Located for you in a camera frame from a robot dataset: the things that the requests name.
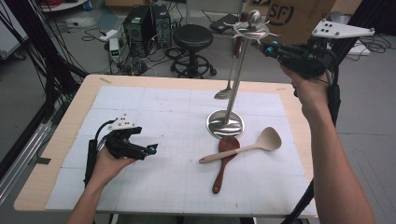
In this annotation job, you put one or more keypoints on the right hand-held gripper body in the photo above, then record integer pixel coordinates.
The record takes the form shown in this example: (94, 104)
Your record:
(311, 57)

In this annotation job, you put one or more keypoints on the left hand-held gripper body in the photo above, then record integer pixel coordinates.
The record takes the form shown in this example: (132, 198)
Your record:
(123, 144)

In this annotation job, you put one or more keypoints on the steel utensil stand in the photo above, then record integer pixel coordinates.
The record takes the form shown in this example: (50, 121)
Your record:
(239, 62)

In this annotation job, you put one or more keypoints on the dark brown wooden spoon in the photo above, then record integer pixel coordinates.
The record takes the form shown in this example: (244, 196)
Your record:
(229, 144)

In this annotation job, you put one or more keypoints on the light wooden spoon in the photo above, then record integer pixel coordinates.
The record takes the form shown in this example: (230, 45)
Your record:
(230, 153)

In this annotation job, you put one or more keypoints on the person's left hand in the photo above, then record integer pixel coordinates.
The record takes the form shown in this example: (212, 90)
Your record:
(107, 168)

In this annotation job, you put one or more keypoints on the person's right hand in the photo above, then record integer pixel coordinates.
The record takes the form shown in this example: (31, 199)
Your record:
(306, 88)

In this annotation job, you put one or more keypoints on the brown cardboard box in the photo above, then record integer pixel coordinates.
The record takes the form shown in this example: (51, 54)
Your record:
(295, 18)

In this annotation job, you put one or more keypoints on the white flat board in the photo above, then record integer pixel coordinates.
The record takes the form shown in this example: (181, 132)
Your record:
(359, 49)

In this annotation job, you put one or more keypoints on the grey round appliance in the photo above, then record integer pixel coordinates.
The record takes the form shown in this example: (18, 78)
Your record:
(339, 17)

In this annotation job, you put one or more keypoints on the flat black device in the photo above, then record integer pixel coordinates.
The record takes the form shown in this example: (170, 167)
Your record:
(222, 23)

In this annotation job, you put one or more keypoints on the black round stool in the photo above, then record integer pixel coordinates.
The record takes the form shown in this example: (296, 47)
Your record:
(193, 37)

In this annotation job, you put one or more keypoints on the grey tape piece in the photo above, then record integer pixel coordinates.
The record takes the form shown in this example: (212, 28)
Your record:
(43, 160)

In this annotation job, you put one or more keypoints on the white device with green display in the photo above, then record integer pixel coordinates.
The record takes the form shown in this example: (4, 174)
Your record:
(114, 49)

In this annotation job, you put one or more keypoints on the white power strip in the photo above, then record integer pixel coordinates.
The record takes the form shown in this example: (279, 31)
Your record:
(108, 35)

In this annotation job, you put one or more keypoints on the black computer tower green label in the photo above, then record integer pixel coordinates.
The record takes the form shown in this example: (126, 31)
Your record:
(138, 28)

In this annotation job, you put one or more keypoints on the round white table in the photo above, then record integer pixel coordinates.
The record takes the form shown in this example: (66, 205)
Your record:
(62, 4)

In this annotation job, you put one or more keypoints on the black metal frame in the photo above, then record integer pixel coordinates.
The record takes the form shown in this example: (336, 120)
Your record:
(367, 12)
(46, 56)

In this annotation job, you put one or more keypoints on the aluminium rail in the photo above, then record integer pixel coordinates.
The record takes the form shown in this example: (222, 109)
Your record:
(18, 161)

